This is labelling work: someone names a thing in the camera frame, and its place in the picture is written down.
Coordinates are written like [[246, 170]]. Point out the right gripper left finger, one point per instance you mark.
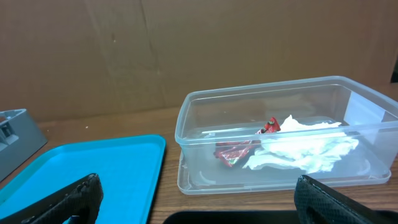
[[77, 203]]

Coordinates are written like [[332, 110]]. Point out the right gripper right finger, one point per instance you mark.
[[318, 203]]

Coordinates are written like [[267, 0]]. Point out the white napkin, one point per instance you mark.
[[307, 153]]

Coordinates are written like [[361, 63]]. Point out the red snack wrapper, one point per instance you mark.
[[230, 153]]

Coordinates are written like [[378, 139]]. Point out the teal serving tray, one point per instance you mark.
[[128, 169]]

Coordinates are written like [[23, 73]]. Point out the clear plastic bin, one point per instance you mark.
[[308, 107]]

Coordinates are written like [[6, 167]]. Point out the grey plastic dish rack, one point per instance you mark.
[[20, 139]]

